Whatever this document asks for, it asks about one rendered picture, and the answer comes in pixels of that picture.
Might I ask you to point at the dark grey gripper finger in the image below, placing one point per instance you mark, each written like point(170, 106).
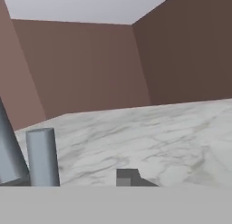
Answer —
point(127, 175)

